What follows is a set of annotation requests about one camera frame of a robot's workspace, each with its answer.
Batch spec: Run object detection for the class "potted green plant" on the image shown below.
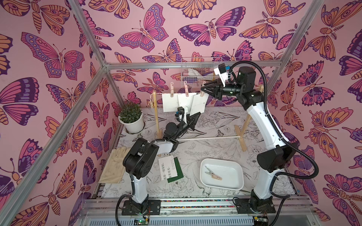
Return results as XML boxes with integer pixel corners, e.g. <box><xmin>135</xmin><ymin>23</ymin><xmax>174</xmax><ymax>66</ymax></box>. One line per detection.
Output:
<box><xmin>118</xmin><ymin>102</ymin><xmax>145</xmax><ymax>134</ymax></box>

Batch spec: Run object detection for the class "white postcard with text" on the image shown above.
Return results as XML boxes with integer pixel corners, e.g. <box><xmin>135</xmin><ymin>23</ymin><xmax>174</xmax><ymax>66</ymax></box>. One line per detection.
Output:
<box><xmin>158</xmin><ymin>155</ymin><xmax>178</xmax><ymax>180</ymax></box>

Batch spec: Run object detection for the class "white wire basket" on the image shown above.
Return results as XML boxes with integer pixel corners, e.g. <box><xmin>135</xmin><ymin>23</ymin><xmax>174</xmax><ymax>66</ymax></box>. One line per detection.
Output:
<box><xmin>180</xmin><ymin>55</ymin><xmax>220</xmax><ymax>88</ymax></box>

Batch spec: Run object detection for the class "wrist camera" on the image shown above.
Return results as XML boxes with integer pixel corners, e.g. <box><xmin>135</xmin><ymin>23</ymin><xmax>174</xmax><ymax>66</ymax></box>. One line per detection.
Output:
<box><xmin>214</xmin><ymin>63</ymin><xmax>230</xmax><ymax>87</ymax></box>
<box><xmin>175</xmin><ymin>107</ymin><xmax>185</xmax><ymax>121</ymax></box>

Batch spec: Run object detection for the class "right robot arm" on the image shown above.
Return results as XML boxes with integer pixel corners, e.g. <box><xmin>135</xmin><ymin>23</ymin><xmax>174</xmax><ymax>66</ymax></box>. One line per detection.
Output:
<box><xmin>201</xmin><ymin>61</ymin><xmax>319</xmax><ymax>214</ymax></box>

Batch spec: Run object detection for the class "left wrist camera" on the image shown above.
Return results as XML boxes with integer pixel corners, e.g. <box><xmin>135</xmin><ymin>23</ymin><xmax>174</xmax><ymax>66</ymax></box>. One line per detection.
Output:
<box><xmin>175</xmin><ymin>107</ymin><xmax>185</xmax><ymax>121</ymax></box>

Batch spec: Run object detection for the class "beige work glove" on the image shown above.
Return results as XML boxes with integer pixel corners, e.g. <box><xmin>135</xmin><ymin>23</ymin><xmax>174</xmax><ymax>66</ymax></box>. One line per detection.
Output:
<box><xmin>99</xmin><ymin>146</ymin><xmax>131</xmax><ymax>184</ymax></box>

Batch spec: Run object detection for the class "wooden string rack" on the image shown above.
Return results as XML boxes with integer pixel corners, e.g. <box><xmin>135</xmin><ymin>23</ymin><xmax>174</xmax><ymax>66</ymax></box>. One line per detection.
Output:
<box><xmin>149</xmin><ymin>91</ymin><xmax>252</xmax><ymax>152</ymax></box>

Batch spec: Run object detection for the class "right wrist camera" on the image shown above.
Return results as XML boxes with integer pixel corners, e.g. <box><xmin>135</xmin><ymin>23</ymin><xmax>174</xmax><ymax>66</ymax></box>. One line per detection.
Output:
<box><xmin>214</xmin><ymin>63</ymin><xmax>230</xmax><ymax>87</ymax></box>

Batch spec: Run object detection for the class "green postcard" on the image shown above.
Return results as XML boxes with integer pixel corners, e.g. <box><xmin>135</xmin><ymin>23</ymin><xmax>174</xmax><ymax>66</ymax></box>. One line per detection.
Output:
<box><xmin>167</xmin><ymin>157</ymin><xmax>184</xmax><ymax>183</ymax></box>

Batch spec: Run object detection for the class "white plastic tray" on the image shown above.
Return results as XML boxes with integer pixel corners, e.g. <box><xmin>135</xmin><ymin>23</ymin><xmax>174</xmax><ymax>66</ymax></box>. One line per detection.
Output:
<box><xmin>199</xmin><ymin>158</ymin><xmax>244</xmax><ymax>191</ymax></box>

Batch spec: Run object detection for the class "pink clothespin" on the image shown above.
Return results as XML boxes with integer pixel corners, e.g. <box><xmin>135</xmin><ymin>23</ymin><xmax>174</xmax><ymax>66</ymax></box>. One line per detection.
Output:
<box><xmin>211</xmin><ymin>174</ymin><xmax>222</xmax><ymax>180</ymax></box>
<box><xmin>170</xmin><ymin>82</ymin><xmax>174</xmax><ymax>98</ymax></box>
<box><xmin>184</xmin><ymin>81</ymin><xmax>189</xmax><ymax>97</ymax></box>
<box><xmin>200</xmin><ymin>82</ymin><xmax>206</xmax><ymax>97</ymax></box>

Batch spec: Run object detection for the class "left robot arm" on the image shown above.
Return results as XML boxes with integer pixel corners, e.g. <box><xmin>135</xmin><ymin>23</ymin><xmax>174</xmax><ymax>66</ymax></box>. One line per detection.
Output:
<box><xmin>116</xmin><ymin>107</ymin><xmax>201</xmax><ymax>216</ymax></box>

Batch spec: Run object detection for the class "twine string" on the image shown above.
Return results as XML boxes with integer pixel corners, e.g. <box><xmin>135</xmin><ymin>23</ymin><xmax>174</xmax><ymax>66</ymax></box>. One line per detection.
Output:
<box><xmin>151</xmin><ymin>87</ymin><xmax>204</xmax><ymax>97</ymax></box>

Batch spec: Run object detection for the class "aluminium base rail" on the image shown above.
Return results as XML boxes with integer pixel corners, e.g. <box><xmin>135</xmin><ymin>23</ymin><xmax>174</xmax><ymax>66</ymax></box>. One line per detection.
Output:
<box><xmin>75</xmin><ymin>196</ymin><xmax>322</xmax><ymax>226</ymax></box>

